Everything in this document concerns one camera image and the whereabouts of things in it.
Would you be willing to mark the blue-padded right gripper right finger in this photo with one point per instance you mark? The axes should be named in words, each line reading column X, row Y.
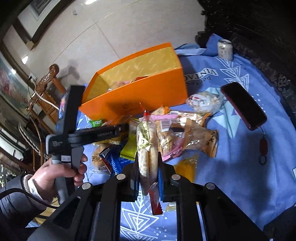
column 168, row 181

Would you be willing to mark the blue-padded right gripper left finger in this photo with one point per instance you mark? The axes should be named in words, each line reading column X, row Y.
column 124, row 187

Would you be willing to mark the clear pack of round biscuits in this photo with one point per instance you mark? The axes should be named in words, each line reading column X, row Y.
column 148, row 159

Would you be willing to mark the orange-brown snack packet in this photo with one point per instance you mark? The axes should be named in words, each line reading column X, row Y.
column 200, row 138

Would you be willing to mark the white round snack bag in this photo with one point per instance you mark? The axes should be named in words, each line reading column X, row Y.
column 205, row 102

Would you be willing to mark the dark jacket left forearm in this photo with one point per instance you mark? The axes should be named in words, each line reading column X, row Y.
column 18, row 210

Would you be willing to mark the left hand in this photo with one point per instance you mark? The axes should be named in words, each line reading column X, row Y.
column 42, row 183

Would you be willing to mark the blue snack packet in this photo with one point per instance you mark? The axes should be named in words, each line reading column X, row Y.
column 112, row 156

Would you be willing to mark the round brown bread pack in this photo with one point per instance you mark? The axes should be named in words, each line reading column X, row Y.
column 97, row 161

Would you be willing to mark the yellow-green snack packet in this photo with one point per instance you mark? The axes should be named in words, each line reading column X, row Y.
column 130, row 149

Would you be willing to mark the green snack packet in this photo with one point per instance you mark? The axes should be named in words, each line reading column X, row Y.
column 96, row 123

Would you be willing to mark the carved wooden chair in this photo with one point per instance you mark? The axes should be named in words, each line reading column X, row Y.
column 41, row 104

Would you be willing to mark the blue patterned tablecloth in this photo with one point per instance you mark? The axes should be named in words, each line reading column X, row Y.
column 246, row 192

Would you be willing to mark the orange cardboard box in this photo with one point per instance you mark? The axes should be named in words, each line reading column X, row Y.
column 147, row 79

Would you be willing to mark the white drink can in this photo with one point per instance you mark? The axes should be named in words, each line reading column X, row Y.
column 225, row 49

